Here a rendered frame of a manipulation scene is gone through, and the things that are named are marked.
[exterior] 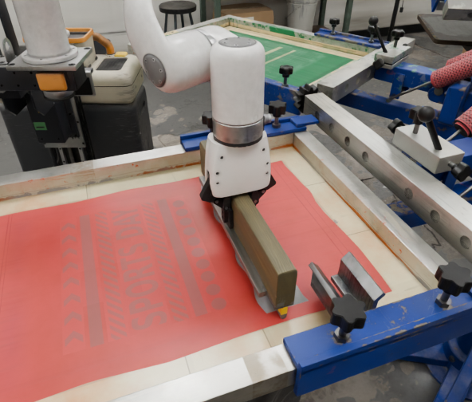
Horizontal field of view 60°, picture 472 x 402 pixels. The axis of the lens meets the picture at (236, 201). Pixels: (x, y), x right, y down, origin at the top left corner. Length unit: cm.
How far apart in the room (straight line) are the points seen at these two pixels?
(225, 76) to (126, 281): 36
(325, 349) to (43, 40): 87
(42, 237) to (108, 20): 374
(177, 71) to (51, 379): 43
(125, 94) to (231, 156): 108
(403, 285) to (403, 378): 109
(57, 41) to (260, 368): 83
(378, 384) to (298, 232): 106
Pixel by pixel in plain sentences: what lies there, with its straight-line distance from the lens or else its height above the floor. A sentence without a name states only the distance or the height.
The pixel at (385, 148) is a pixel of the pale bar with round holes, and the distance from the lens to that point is 88.
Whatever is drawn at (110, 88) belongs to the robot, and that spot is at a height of 86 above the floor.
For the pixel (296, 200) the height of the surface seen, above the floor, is 95.
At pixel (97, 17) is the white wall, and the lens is 443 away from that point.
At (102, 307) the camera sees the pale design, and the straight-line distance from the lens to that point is 67.
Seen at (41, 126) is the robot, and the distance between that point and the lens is 160.
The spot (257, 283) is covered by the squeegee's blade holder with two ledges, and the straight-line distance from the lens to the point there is 62.
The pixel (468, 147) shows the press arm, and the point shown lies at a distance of 95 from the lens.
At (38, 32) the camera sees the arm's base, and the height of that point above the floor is 120.
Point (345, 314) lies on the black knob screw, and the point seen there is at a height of 106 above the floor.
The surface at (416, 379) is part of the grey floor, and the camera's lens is 179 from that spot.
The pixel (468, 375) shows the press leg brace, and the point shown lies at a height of 21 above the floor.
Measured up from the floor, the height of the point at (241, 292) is 95.
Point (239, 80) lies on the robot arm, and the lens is 55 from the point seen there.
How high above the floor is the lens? 145
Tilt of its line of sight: 37 degrees down
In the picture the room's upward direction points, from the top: straight up
